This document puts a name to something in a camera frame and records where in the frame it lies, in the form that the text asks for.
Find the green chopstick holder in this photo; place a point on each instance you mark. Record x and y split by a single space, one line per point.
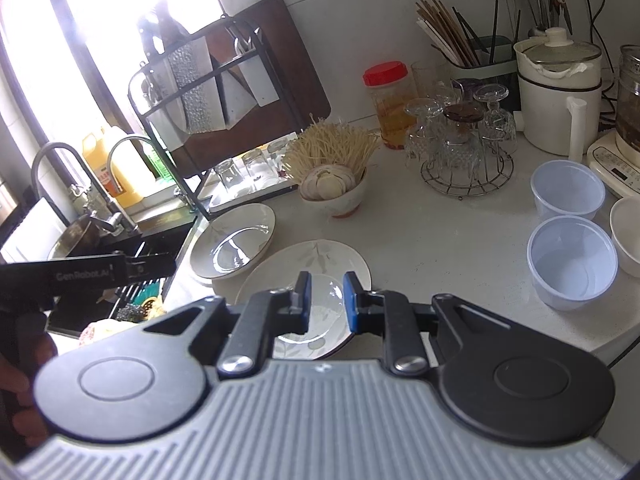
495 77

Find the metal pan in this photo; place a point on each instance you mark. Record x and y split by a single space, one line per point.
75 237

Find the large leaf print plate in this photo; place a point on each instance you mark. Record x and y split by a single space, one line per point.
295 260

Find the bundle of chopsticks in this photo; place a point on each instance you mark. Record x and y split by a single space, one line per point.
445 30

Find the tall clear tumbler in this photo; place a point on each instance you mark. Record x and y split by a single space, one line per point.
430 82

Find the small leaf print plate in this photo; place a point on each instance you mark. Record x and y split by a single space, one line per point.
327 305

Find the orange liquid jug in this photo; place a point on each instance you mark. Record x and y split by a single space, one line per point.
107 165

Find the cut glass goblet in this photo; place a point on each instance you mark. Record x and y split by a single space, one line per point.
460 147
495 120
422 130

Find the black kitchen sink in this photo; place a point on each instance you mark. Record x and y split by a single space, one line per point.
165 230

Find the white drip tray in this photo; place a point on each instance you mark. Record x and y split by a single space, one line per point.
250 197

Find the white square plate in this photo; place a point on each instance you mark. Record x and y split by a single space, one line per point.
234 97
256 82

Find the glass health kettle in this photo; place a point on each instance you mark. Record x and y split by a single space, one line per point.
630 95

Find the white ceramic bowl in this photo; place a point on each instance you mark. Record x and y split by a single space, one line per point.
627 235

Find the clear plastic bowl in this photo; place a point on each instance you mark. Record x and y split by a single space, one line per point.
572 265
567 190

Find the deep leaf print plate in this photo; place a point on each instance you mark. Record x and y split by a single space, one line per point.
232 245

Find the dark brown cutting board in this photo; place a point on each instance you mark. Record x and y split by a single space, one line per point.
290 70

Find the dark pull-down faucet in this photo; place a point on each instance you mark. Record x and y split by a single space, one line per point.
45 157

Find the green dish brush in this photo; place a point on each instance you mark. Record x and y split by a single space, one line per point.
142 292

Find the textured glass plate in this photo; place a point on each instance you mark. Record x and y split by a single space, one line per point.
197 85

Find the green bottle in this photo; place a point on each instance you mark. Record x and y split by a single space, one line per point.
156 162

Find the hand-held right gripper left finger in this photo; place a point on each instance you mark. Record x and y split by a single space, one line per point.
304 305

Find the glass kettle on base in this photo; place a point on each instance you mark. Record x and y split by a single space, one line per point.
615 165

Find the clear drinking glass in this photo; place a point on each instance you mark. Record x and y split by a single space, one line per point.
229 177
257 167

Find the white electric cooking pot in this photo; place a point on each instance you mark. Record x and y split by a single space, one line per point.
550 105

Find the dried noodle bundle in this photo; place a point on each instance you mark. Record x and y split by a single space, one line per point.
330 145

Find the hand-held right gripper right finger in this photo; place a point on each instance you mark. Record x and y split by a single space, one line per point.
351 305

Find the chrome faucet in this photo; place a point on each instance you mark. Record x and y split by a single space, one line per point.
117 152

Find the person's left hand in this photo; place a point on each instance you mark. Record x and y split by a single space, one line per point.
17 390

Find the white ribbed board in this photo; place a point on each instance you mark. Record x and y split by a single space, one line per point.
30 230

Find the ceramic bowl with garlic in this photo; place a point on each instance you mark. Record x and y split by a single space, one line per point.
340 200

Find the pink sponge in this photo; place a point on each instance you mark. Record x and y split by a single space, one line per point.
107 331

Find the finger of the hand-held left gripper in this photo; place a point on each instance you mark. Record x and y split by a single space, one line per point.
152 265

